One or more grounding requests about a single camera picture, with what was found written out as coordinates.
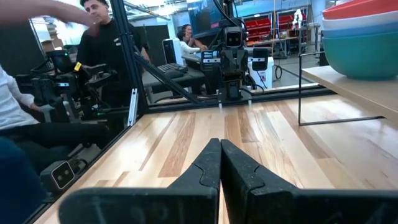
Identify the grey office desk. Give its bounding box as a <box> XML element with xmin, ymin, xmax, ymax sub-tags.
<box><xmin>141</xmin><ymin>67</ymin><xmax>218</xmax><ymax>94</ymax></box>

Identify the black keyboard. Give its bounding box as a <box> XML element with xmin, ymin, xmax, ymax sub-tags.
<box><xmin>157</xmin><ymin>63</ymin><xmax>189</xmax><ymax>75</ymax></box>

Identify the white robot figure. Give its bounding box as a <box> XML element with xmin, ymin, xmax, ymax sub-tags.
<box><xmin>292</xmin><ymin>8</ymin><xmax>305</xmax><ymax>30</ymax></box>

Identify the person's leg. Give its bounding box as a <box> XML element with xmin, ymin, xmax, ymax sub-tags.
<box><xmin>0</xmin><ymin>136</ymin><xmax>47</xmax><ymax>224</ymax></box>

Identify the black and white computer tower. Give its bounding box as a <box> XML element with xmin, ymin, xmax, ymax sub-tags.
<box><xmin>162</xmin><ymin>37</ymin><xmax>184</xmax><ymax>66</ymax></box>

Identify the person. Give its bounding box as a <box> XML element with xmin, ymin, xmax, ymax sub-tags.
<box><xmin>0</xmin><ymin>63</ymin><xmax>109</xmax><ymax>169</ymax></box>
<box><xmin>76</xmin><ymin>0</ymin><xmax>150</xmax><ymax>108</ymax></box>
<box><xmin>182</xmin><ymin>24</ymin><xmax>208</xmax><ymax>52</ymax></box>
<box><xmin>176</xmin><ymin>29</ymin><xmax>201</xmax><ymax>58</ymax></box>

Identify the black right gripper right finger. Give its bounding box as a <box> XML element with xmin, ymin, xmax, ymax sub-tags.
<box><xmin>220</xmin><ymin>139</ymin><xmax>398</xmax><ymax>224</ymax></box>

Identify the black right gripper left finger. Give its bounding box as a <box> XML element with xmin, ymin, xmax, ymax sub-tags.
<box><xmin>58</xmin><ymin>138</ymin><xmax>223</xmax><ymax>224</ymax></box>

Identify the grey table-level camera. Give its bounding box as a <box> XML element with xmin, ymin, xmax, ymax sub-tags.
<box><xmin>39</xmin><ymin>160</ymin><xmax>76</xmax><ymax>192</ymax></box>

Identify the plain blue bowl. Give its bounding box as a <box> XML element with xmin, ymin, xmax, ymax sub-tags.
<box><xmin>322</xmin><ymin>21</ymin><xmax>398</xmax><ymax>40</ymax></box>

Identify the red storage bin rack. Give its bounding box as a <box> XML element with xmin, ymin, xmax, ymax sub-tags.
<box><xmin>276</xmin><ymin>9</ymin><xmax>312</xmax><ymax>35</ymax></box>
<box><xmin>243</xmin><ymin>14</ymin><xmax>273</xmax><ymax>44</ymax></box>

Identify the white bowl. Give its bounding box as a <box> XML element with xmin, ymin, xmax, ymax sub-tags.
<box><xmin>322</xmin><ymin>10</ymin><xmax>398</xmax><ymax>31</ymax></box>

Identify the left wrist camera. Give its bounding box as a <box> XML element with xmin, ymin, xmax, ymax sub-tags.
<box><xmin>224</xmin><ymin>26</ymin><xmax>244</xmax><ymax>48</ymax></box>

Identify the large dark wall screen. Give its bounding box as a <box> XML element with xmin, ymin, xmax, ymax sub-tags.
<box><xmin>186</xmin><ymin>0</ymin><xmax>223</xmax><ymax>38</ymax></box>

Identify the green bowl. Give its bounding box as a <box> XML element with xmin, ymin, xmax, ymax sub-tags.
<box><xmin>322</xmin><ymin>30</ymin><xmax>398</xmax><ymax>81</ymax></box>

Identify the wooden shelf with black legs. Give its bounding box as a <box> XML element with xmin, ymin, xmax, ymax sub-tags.
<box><xmin>297</xmin><ymin>51</ymin><xmax>398</xmax><ymax>127</ymax></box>

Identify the red bowl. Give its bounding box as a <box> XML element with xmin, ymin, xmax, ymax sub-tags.
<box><xmin>322</xmin><ymin>0</ymin><xmax>398</xmax><ymax>21</ymax></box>

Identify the white box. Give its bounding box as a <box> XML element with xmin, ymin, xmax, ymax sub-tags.
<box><xmin>247</xmin><ymin>56</ymin><xmax>275</xmax><ymax>90</ymax></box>

